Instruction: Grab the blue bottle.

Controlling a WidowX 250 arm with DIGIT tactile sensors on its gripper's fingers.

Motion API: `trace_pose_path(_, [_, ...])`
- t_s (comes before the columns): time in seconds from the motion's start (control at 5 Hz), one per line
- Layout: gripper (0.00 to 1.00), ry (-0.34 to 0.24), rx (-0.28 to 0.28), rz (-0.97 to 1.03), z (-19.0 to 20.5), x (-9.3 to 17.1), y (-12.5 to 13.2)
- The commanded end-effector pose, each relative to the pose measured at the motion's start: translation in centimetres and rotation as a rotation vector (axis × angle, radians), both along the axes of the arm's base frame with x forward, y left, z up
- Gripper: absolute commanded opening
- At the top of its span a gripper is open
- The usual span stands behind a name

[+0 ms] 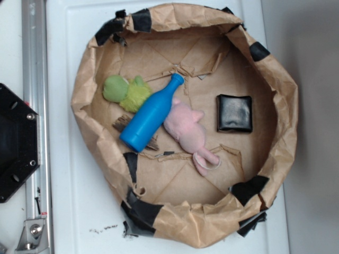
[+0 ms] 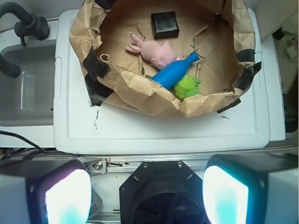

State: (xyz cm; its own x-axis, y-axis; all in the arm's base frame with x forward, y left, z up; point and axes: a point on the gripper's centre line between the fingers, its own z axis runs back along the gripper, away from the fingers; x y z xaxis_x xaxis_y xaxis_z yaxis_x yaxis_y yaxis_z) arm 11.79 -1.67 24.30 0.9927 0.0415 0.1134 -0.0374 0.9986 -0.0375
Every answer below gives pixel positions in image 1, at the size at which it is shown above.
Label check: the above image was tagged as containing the blue plastic bottle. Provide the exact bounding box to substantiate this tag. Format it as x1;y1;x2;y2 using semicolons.
120;74;184;152

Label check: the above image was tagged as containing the pink plush bunny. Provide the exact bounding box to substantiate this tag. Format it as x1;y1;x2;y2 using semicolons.
163;97;221;177

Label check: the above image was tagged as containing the green plush toy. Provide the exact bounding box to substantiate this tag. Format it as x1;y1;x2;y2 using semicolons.
102;75;153;113

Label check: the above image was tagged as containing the black square block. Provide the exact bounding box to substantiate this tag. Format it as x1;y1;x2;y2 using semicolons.
216;94;253;133

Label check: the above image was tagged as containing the brown paper bin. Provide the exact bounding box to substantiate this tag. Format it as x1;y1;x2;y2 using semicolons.
71;3;298;248

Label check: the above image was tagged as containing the white tray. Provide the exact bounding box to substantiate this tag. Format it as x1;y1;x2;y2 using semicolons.
46;1;289;253

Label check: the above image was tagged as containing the aluminium frame rail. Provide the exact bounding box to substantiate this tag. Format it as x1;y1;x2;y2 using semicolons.
22;1;55;253

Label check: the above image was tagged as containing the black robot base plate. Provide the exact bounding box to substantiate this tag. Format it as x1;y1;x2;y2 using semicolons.
1;84;40;203

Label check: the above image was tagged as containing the metal corner bracket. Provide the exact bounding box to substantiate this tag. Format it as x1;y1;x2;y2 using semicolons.
14;219;50;253

